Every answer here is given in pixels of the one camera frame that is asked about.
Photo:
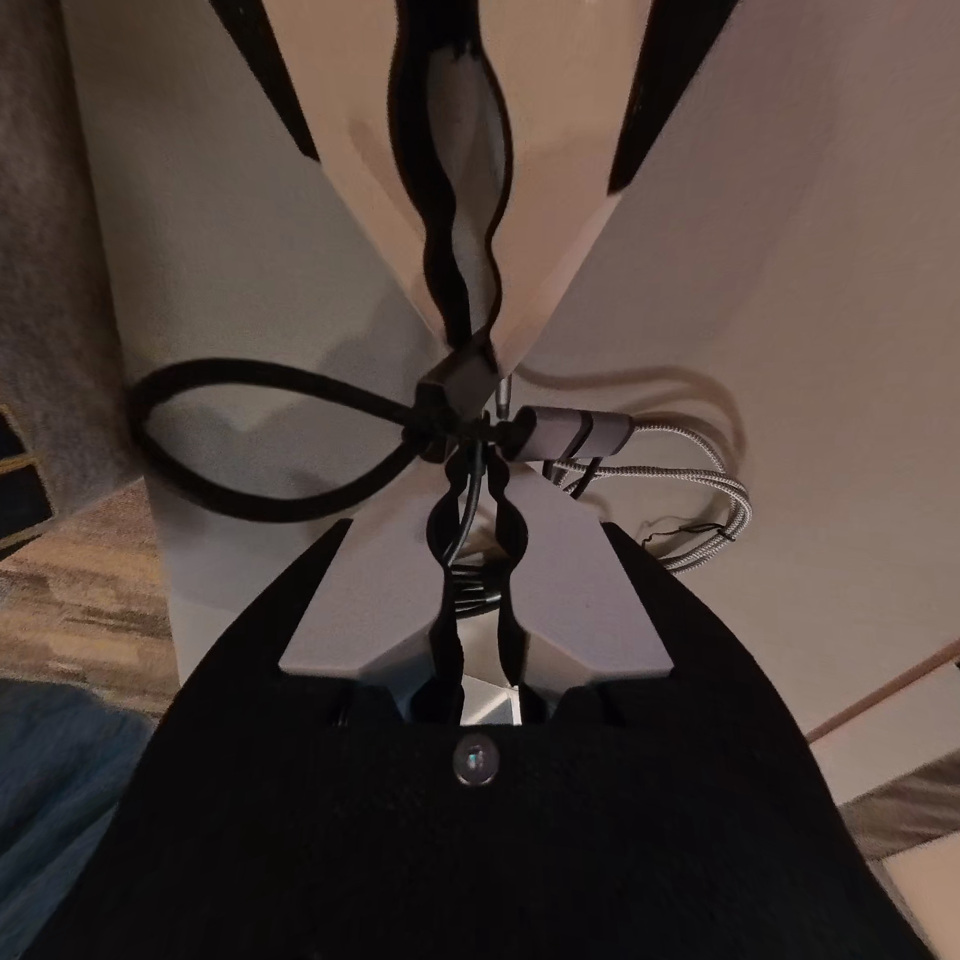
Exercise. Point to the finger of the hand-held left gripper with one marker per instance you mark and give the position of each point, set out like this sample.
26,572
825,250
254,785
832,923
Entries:
352,112
562,150

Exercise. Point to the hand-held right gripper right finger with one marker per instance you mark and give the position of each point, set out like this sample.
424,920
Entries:
592,600

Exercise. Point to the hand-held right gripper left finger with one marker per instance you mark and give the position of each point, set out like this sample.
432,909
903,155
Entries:
352,600

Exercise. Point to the dark patterned pillow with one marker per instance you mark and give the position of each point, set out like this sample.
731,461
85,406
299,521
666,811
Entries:
22,480

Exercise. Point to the blue cloth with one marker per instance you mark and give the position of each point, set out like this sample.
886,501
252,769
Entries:
52,810

